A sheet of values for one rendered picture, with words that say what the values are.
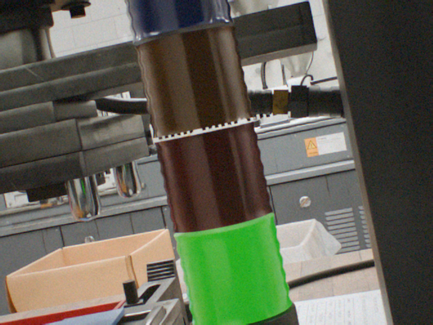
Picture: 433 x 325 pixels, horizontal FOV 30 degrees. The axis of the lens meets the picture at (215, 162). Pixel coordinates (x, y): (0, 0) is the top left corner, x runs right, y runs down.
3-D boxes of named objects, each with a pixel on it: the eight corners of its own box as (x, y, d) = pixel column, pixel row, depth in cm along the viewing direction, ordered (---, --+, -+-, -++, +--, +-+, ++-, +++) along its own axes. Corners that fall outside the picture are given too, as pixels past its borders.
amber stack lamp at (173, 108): (163, 135, 32) (145, 52, 32) (257, 115, 31) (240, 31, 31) (143, 140, 28) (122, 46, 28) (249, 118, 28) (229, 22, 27)
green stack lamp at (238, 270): (200, 307, 32) (182, 226, 32) (293, 290, 32) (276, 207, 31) (184, 334, 28) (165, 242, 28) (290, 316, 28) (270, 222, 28)
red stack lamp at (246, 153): (182, 222, 32) (164, 139, 32) (276, 204, 31) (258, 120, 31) (163, 238, 28) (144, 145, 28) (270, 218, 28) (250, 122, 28)
